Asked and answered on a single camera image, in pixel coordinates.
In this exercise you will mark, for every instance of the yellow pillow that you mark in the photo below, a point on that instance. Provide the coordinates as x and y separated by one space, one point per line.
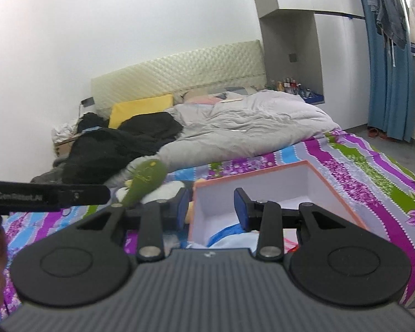
141 107

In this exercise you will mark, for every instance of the row of small bottles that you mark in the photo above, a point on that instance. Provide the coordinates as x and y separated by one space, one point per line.
287 85

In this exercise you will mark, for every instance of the orange cardboard box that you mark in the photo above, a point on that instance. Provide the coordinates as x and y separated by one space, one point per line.
280 186

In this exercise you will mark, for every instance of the grey duvet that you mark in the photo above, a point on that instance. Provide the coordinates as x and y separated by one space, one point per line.
245 124

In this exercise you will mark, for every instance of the pink pillow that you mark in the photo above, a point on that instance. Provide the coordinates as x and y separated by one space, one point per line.
204 99

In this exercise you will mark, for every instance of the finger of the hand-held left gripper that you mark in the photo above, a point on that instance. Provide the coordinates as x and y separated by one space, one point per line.
95 195

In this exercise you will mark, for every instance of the white wardrobe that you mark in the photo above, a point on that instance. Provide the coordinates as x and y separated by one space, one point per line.
339 58

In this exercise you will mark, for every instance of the bedside table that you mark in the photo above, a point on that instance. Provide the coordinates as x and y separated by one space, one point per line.
64 145

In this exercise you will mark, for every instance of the dark grey cloth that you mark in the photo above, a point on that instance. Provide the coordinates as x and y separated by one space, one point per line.
50 174

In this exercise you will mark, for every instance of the blue curtain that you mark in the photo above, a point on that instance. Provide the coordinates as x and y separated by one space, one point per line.
384 103

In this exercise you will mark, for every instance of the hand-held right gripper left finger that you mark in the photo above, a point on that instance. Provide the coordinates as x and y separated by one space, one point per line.
184 208

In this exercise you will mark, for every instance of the black jacket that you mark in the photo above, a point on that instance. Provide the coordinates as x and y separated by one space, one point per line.
107 148

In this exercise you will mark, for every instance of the dark wall socket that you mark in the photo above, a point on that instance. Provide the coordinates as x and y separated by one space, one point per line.
292 57

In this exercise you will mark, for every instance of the black and white plush toy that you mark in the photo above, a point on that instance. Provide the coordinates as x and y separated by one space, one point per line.
166 190

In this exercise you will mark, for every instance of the blue tray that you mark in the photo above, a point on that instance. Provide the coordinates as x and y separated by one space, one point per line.
313 98

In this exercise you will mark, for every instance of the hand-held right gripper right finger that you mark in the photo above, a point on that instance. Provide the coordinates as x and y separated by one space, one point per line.
242 211

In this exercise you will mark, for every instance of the green long plush toy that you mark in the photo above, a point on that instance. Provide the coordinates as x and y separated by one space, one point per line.
145 178

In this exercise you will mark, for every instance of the red slippers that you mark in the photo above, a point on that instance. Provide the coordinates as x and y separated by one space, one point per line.
377 134

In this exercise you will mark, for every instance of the cream quilted headboard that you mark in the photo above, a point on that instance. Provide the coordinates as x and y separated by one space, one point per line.
193 65

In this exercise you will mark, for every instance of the wall charger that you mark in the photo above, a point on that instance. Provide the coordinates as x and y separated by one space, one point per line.
87 102

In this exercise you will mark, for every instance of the striped floral bed sheet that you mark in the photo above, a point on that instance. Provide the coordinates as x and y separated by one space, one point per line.
349 173

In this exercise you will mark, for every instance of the hanging grey clothes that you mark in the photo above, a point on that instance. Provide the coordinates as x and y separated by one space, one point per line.
390 7

